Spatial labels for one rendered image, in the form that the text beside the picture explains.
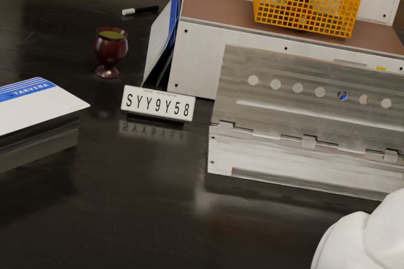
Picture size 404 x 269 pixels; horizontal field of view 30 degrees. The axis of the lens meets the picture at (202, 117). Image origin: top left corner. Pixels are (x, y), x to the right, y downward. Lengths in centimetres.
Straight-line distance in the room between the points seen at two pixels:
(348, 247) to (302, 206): 50
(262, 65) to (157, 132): 27
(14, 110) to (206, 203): 40
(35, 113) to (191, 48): 48
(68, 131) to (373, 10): 89
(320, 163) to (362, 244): 64
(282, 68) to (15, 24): 81
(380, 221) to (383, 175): 65
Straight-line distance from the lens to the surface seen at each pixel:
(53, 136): 149
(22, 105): 146
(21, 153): 145
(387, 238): 99
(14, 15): 218
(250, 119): 163
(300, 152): 164
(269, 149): 162
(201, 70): 178
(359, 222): 103
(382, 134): 169
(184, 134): 165
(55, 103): 148
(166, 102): 168
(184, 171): 152
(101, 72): 185
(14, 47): 197
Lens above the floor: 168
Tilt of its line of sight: 27 degrees down
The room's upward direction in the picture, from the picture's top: 11 degrees clockwise
